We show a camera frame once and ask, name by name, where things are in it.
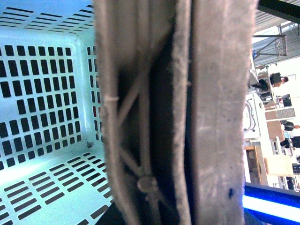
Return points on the light blue plastic basket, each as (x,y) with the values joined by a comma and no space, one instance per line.
(52,167)

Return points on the brown basket handle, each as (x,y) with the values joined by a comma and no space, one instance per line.
(173,76)

